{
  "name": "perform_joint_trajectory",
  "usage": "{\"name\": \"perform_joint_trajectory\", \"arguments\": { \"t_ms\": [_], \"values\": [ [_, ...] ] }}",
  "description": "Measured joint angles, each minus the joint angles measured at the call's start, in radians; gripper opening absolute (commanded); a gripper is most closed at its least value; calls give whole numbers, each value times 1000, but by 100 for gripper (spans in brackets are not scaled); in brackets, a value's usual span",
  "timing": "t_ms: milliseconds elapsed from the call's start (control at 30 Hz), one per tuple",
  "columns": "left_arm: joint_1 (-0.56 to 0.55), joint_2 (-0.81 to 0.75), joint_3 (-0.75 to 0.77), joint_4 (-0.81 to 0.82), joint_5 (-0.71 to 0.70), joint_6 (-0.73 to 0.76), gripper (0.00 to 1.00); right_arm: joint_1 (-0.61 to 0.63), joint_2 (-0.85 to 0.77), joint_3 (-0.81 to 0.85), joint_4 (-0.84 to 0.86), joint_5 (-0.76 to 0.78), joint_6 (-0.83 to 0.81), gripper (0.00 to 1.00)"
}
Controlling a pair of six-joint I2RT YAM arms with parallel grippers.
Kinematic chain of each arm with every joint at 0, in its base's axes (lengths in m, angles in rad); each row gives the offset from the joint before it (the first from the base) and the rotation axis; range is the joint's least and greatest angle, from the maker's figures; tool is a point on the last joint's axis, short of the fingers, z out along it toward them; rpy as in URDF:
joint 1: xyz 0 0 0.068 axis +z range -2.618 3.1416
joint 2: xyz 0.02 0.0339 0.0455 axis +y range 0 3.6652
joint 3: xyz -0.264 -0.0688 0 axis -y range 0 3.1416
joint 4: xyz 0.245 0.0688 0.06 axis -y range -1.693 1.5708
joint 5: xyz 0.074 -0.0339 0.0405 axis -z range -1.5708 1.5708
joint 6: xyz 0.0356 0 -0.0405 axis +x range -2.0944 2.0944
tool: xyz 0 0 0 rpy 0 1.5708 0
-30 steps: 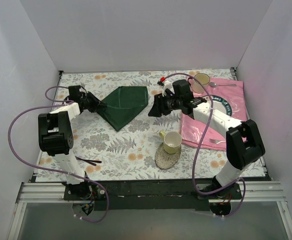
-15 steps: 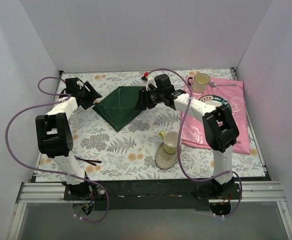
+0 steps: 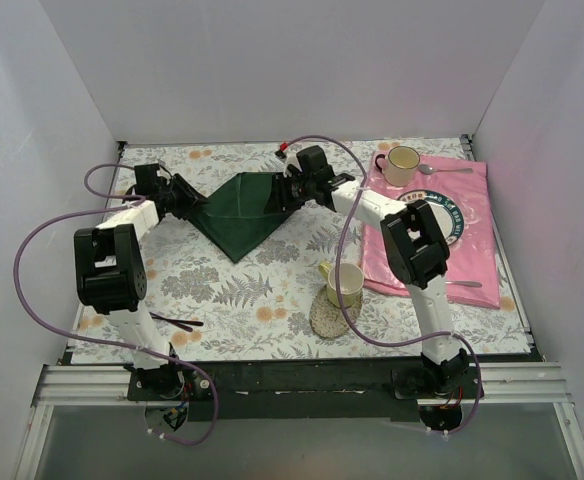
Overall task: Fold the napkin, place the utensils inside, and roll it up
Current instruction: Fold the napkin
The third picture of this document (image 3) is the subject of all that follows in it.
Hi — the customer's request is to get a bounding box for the dark green cloth napkin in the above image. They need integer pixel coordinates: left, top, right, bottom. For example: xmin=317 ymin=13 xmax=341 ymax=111
xmin=189 ymin=172 xmax=291 ymax=264

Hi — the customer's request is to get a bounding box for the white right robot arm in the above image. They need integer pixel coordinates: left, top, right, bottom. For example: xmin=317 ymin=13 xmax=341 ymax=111
xmin=265 ymin=143 xmax=472 ymax=398

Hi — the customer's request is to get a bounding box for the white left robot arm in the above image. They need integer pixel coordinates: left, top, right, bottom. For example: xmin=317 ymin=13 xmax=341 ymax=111
xmin=74 ymin=163 xmax=208 ymax=400

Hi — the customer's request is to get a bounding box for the floral tablecloth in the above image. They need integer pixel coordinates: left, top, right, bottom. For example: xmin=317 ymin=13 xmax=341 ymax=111
xmin=70 ymin=138 xmax=532 ymax=365

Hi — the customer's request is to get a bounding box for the cream enamel mug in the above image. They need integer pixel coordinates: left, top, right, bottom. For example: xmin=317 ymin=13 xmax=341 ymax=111
xmin=374 ymin=146 xmax=421 ymax=187

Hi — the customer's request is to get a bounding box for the yellow-green mug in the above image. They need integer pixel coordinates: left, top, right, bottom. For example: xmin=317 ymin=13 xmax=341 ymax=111
xmin=318 ymin=261 xmax=364 ymax=308

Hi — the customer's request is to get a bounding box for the silver spoon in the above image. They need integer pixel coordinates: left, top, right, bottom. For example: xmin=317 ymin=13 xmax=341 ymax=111
xmin=417 ymin=164 xmax=473 ymax=175

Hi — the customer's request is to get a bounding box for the purple metal spoon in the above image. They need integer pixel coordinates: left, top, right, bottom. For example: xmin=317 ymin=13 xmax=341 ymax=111
xmin=150 ymin=312 xmax=204 ymax=331

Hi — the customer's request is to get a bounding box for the speckled round coaster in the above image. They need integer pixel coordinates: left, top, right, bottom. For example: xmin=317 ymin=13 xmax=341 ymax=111
xmin=309 ymin=287 xmax=351 ymax=340

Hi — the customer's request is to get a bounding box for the white plate green rim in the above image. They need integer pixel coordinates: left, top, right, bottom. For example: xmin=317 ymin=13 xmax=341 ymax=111
xmin=398 ymin=189 xmax=465 ymax=247

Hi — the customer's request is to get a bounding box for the pink satin placemat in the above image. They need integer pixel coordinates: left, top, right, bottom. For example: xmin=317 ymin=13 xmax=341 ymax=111
xmin=367 ymin=156 xmax=500 ymax=309

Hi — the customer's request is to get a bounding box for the silver fork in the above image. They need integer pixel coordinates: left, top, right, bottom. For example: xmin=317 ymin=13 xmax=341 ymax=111
xmin=445 ymin=280 xmax=483 ymax=288

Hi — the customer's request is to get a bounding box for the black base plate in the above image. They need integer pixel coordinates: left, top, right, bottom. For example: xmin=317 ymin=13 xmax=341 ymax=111
xmin=126 ymin=359 xmax=483 ymax=426

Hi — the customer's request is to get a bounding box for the aluminium frame rail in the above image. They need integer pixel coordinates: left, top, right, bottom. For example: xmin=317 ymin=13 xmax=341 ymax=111
xmin=14 ymin=358 xmax=584 ymax=479

